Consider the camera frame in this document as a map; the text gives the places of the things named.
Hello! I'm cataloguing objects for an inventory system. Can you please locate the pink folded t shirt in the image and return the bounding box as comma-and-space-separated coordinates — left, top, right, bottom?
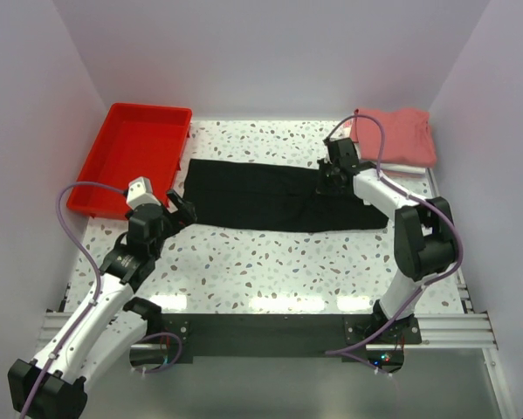
350, 107, 437, 168

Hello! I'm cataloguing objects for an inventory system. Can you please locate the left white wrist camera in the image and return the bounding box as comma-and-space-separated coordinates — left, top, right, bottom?
126, 176, 161, 210

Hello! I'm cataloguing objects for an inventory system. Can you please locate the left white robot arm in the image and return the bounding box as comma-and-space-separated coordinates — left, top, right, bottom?
7, 179, 196, 418

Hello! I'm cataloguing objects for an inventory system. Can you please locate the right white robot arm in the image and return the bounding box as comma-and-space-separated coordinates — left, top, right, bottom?
318, 138, 461, 343

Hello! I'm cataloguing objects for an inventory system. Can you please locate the red plastic tray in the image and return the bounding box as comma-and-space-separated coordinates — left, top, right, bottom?
78, 103, 192, 200

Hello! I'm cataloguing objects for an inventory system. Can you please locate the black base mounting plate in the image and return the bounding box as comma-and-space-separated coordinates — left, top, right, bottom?
129, 312, 422, 373

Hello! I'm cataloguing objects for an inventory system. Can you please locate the black t shirt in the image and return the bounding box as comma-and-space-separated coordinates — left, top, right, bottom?
184, 159, 389, 233

